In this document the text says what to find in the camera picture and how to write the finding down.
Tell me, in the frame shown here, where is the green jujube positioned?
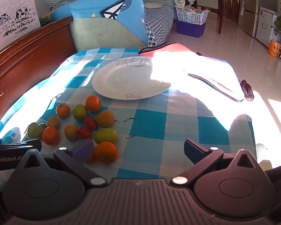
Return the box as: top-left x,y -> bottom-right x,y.
36,123 -> 47,139
94,128 -> 119,145
72,104 -> 88,122
27,122 -> 38,139

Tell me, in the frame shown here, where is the dark wooden chair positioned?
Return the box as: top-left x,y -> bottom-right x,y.
217,0 -> 227,34

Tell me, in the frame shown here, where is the dark wooden cabinet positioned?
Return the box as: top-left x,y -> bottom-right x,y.
225,0 -> 243,24

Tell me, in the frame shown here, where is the orange tangerine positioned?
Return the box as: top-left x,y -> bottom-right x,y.
42,127 -> 60,146
85,146 -> 97,164
94,142 -> 118,165
56,103 -> 71,119
85,95 -> 102,113

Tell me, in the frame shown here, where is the orange smiley bucket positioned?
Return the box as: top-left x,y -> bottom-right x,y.
268,39 -> 281,58

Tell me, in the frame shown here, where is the pale green cushion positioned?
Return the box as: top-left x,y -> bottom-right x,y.
69,16 -> 147,52

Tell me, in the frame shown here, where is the white bag with green label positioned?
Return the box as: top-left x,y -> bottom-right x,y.
173,0 -> 185,11

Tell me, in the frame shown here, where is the pink towel with dark trim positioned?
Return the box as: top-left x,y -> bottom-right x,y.
139,42 -> 245,103

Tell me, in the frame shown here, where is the silver refrigerator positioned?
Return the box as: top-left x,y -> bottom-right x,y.
239,0 -> 260,37

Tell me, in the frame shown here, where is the small white appliance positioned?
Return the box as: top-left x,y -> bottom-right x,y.
255,7 -> 280,47

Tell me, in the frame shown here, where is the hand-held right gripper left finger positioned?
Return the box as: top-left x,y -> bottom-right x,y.
21,139 -> 107,188

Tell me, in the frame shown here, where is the blue houndstooth sofa cover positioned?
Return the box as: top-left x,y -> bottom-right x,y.
144,5 -> 178,48

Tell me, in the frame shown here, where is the white plate with line drawing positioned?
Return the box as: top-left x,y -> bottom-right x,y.
92,57 -> 172,100

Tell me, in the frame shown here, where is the blue plastic bin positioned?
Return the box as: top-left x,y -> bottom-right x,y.
176,19 -> 207,38

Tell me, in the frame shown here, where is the white plastic basket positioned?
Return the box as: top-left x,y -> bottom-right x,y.
174,5 -> 210,25

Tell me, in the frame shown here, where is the red cherry tomato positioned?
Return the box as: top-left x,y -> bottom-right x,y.
84,116 -> 98,130
78,126 -> 93,140

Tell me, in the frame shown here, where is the white rounded object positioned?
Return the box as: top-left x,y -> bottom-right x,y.
256,143 -> 268,156

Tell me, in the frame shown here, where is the white cow print box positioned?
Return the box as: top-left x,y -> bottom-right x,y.
0,0 -> 41,54

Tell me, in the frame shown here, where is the blue printed quilt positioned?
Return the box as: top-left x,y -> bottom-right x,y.
41,0 -> 148,47

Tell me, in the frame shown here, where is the red-brown wooden bed frame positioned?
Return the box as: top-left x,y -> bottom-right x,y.
0,16 -> 78,125

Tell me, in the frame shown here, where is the dark purple cloth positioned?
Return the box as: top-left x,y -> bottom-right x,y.
239,80 -> 255,102

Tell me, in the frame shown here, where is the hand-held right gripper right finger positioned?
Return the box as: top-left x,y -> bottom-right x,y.
170,139 -> 260,187

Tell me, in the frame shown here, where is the blue white checkered tablecloth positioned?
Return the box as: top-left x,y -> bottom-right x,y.
0,48 -> 259,181

